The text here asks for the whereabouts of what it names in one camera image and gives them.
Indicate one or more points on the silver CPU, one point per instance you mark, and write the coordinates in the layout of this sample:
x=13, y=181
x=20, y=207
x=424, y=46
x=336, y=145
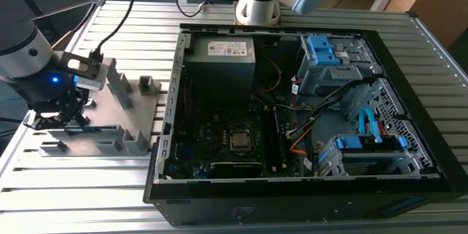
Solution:
x=241, y=138

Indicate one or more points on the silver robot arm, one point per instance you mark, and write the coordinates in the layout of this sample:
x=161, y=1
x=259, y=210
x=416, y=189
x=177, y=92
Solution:
x=21, y=53

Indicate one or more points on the blue RAM stick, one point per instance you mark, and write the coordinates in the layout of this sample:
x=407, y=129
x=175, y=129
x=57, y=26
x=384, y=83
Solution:
x=99, y=129

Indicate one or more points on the black graphics card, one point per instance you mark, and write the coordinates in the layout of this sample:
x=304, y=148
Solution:
x=237, y=169

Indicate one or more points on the green motherboard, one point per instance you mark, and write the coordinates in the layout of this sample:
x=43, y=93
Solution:
x=204, y=135

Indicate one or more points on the black camera bracket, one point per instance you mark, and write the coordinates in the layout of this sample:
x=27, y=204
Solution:
x=93, y=69

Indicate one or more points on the black PC case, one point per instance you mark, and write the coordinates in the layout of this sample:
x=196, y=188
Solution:
x=292, y=212

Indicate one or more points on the grey metal drive cage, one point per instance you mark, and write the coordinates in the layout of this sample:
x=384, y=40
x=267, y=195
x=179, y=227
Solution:
x=340, y=75
x=369, y=157

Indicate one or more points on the hard disk in blue carrier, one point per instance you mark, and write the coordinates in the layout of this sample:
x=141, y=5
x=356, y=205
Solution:
x=348, y=142

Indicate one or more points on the grey parts rack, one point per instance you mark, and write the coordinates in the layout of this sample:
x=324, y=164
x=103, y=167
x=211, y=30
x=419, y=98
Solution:
x=109, y=119

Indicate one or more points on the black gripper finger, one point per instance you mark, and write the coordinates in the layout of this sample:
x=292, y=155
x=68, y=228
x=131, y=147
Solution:
x=47, y=123
x=76, y=102

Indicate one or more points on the grey power supply unit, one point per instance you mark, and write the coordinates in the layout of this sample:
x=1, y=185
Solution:
x=219, y=77

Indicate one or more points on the wooden cabinet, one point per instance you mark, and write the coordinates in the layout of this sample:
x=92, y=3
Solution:
x=439, y=4

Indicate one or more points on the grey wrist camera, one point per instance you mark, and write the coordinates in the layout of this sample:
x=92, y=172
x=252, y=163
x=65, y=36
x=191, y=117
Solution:
x=91, y=84

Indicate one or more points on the blue drive bay latch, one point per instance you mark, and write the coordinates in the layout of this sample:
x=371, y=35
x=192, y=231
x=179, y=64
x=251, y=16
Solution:
x=321, y=50

